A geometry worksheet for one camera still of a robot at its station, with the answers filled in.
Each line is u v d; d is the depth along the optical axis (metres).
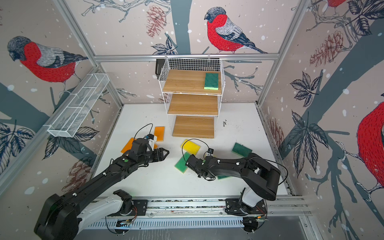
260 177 0.44
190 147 0.95
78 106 0.78
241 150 0.93
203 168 0.60
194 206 0.75
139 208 0.73
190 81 0.76
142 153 0.66
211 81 0.72
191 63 0.80
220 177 0.80
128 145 0.96
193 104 0.86
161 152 0.74
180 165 0.87
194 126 1.07
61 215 0.39
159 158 0.73
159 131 1.04
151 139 0.76
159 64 0.90
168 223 0.70
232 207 0.73
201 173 0.61
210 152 0.78
